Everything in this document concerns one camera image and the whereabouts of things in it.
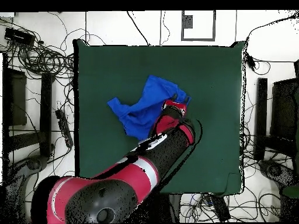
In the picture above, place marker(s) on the blue shirt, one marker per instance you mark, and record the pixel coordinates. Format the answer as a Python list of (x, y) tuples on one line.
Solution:
[(144, 109)]

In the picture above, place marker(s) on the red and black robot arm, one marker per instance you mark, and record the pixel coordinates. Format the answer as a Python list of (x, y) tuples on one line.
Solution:
[(130, 175)]

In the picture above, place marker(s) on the dark flat panel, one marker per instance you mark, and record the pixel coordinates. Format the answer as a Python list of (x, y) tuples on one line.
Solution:
[(16, 98), (283, 107)]

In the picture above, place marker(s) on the dark green table cloth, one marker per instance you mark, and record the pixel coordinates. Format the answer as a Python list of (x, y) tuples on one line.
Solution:
[(105, 70)]

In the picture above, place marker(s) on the black power adapter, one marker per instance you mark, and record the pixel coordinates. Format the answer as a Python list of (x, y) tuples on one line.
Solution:
[(251, 61)]

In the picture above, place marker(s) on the black upright stand bar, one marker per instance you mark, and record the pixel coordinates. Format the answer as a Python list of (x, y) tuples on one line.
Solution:
[(45, 112), (261, 112)]

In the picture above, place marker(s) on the long black power strip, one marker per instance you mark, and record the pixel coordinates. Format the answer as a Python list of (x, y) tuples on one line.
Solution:
[(220, 208)]

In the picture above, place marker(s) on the grey stand foot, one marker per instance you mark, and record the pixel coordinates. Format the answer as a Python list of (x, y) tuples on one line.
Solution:
[(35, 163), (273, 170)]

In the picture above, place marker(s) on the black power strip with sockets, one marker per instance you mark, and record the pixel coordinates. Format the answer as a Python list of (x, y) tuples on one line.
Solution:
[(64, 127)]

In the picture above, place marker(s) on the black rectangular device box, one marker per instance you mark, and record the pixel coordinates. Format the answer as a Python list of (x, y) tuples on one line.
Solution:
[(18, 36)]

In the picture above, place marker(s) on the grey square floor frame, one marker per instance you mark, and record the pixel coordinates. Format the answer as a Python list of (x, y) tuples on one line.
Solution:
[(198, 40)]

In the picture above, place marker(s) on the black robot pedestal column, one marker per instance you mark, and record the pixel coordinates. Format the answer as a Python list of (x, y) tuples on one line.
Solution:
[(170, 207)]

